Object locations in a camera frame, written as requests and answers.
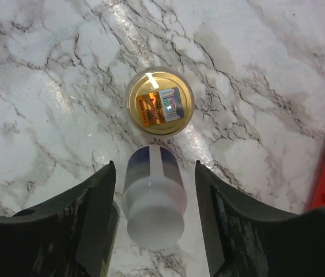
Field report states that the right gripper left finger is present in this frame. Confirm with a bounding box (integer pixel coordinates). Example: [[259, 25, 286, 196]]
[[0, 163, 116, 276]]

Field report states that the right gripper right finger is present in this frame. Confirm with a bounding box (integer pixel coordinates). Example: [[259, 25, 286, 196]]
[[195, 162, 325, 276]]

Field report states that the white pill bottle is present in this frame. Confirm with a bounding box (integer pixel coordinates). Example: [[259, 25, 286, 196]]
[[122, 144, 187, 250]]

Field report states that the amber pill bottle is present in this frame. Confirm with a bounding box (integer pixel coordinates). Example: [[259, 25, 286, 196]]
[[124, 66, 195, 137]]

